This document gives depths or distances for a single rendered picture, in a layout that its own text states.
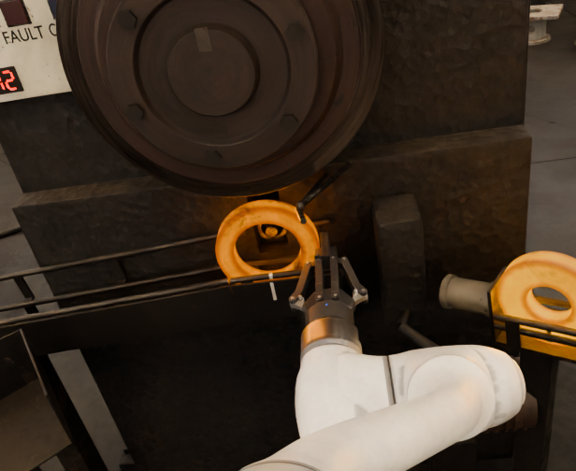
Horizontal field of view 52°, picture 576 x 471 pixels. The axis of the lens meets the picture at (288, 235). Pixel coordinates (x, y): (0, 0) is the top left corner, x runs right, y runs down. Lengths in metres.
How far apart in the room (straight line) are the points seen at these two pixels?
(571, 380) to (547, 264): 0.95
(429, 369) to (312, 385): 0.15
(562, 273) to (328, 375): 0.37
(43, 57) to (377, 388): 0.76
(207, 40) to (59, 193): 0.54
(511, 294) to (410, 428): 0.47
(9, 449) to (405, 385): 0.67
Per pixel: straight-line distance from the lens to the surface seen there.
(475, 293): 1.01
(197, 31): 0.79
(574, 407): 1.79
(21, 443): 1.12
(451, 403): 0.63
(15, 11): 1.10
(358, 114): 0.91
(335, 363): 0.80
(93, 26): 0.90
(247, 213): 1.01
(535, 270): 0.95
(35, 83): 1.14
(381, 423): 0.54
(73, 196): 1.18
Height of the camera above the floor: 1.33
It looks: 32 degrees down
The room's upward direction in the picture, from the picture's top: 11 degrees counter-clockwise
